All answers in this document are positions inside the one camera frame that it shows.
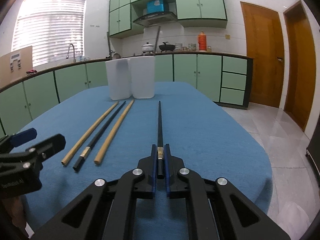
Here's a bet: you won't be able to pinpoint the blue box above hood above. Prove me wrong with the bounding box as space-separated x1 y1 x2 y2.
146 0 169 14

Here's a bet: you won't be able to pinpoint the wooden door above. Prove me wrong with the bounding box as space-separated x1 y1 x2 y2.
284 1 316 131
240 2 284 108

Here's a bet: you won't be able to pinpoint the upper green cabinets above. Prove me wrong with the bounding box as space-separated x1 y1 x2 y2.
108 0 227 38

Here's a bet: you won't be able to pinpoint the patterned ceramic jar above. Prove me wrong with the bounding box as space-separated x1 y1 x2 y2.
175 43 183 51

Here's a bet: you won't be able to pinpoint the window blinds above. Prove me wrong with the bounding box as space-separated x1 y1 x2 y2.
11 0 87 67

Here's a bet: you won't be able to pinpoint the black wok with lid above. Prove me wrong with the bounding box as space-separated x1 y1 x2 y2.
158 42 176 53

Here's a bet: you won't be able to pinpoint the black chopstick with silver band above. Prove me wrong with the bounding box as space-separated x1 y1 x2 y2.
157 101 165 179

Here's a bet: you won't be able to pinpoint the cardboard box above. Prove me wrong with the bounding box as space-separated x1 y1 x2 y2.
0 46 33 88

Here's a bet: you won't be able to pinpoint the orange thermos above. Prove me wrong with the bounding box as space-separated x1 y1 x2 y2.
197 31 207 51

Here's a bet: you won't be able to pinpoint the green cabinets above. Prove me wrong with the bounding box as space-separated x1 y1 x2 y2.
108 0 227 38
1 53 253 135

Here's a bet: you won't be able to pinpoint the blue table cloth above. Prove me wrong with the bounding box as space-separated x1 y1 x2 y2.
18 82 272 230

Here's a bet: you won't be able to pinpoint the white cooking pot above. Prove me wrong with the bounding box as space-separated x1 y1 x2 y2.
142 42 154 54

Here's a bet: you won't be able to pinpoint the pink cloth on counter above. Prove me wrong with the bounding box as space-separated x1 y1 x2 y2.
26 69 37 76

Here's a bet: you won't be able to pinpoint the chrome kitchen faucet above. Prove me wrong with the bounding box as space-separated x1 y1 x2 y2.
66 43 77 64

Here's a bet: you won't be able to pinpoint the person's left hand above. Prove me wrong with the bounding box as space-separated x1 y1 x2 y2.
1 196 29 239

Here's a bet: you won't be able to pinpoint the black range hood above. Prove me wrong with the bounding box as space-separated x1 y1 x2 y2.
134 11 177 28

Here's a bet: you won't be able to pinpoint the lower green cabinets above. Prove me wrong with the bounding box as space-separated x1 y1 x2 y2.
1 53 253 135

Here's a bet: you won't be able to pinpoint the white utensil holder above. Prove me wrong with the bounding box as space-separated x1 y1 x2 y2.
106 56 155 100

